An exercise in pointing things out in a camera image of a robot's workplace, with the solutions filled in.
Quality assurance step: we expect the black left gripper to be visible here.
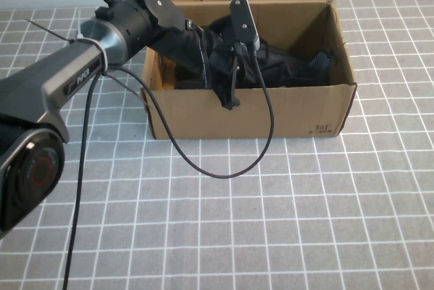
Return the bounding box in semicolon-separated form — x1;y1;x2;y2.
188;18;258;112

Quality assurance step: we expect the black knit sneaker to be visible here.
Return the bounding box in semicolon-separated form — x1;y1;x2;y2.
264;48;336;88
175;41;308;91

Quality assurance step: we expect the brown cardboard shoe box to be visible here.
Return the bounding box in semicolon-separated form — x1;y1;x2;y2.
140;0;359;140

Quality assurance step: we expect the white zip tie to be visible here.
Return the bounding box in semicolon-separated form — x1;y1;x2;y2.
28;18;110;76

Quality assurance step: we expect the grey white-grid tablecloth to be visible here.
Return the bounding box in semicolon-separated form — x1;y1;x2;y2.
0;0;434;290

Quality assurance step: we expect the left wrist camera black silver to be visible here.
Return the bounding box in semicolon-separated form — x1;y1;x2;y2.
229;0;261;50

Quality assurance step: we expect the black left camera cable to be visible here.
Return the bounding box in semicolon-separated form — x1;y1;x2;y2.
62;44;275;290

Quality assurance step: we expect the thin grey wire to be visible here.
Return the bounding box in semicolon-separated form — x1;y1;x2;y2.
103;70;150;108

